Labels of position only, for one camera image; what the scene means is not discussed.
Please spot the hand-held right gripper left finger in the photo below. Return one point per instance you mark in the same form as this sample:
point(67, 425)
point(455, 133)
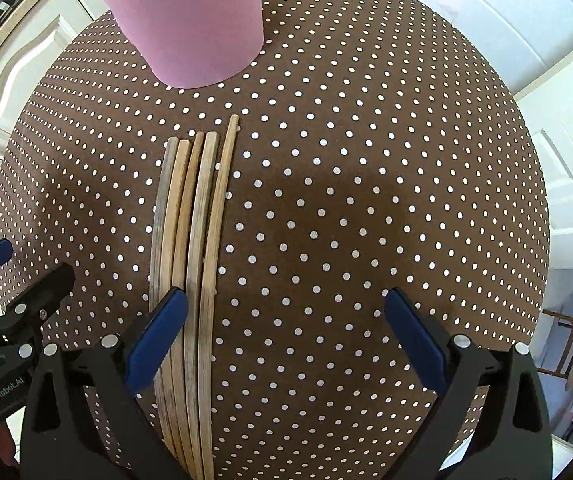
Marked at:
point(159, 340)

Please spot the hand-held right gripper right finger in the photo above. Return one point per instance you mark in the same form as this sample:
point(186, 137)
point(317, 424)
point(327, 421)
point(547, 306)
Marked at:
point(414, 337)

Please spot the bundle of wooden chopsticks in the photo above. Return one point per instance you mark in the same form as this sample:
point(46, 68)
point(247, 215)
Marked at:
point(211, 210)

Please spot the pink cylindrical cup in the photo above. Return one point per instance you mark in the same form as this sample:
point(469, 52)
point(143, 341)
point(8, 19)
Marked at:
point(191, 25)

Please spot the brown polka dot tablecloth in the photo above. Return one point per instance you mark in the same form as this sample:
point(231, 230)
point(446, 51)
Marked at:
point(366, 210)

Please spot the cream base cabinet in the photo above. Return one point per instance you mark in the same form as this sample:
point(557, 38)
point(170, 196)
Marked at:
point(11, 110)

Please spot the wooden stool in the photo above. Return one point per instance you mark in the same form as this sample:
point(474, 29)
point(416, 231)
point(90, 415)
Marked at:
point(566, 345)

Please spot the white panel door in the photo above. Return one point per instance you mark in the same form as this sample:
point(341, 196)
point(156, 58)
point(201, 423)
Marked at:
point(541, 60)

